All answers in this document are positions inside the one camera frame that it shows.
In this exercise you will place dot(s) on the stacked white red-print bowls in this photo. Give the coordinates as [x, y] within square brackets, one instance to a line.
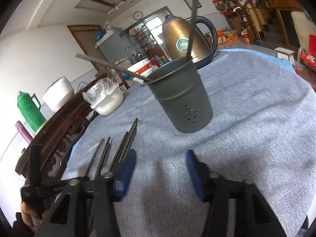
[140, 68]

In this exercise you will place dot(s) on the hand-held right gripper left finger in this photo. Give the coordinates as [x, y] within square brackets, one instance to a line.
[123, 175]

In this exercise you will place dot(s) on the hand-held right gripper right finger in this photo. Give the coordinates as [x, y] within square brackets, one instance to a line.
[195, 175]

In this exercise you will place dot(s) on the white rice cooker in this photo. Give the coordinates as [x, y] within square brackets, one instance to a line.
[58, 91]

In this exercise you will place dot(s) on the shelf of kitchen goods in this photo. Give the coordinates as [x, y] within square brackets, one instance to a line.
[144, 37]

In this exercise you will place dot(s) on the person's left hand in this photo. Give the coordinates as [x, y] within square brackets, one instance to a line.
[28, 214]

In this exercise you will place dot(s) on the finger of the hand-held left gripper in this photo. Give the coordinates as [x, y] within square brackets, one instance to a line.
[58, 186]

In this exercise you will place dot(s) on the small white stool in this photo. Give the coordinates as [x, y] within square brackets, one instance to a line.
[284, 50]

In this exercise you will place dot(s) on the carved dark wooden sideboard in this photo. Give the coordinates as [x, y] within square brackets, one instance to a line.
[64, 128]

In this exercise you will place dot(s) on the clear plastic bag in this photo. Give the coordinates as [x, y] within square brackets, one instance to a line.
[98, 90]

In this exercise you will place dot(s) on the round wall clock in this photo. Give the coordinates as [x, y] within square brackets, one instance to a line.
[137, 15]

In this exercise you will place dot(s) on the green thermos jug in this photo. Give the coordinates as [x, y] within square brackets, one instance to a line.
[32, 113]

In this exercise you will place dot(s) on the cream upholstered chair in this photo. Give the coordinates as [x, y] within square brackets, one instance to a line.
[300, 29]

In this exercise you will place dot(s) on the brown wooden door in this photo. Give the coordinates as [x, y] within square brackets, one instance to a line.
[84, 39]

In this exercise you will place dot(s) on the white plastic bowl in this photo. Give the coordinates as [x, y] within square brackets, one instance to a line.
[108, 105]

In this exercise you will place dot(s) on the purple drink bottle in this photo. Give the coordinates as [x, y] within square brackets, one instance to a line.
[23, 132]

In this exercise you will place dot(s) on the red child chair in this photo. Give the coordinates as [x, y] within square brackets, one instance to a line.
[308, 59]

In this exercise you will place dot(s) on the grey refrigerator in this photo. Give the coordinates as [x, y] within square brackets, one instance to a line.
[113, 44]

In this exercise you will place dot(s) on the bronze electric kettle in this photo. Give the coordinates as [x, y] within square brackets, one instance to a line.
[175, 37]

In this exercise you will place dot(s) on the grey metal utensil holder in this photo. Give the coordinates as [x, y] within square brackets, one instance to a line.
[182, 98]

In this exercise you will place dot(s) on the wooden staircase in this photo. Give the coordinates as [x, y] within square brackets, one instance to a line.
[269, 29]

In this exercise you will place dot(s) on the framed wall picture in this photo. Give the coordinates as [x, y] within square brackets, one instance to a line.
[188, 2]

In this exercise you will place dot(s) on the grey tablecloth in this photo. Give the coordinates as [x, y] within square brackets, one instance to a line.
[246, 103]

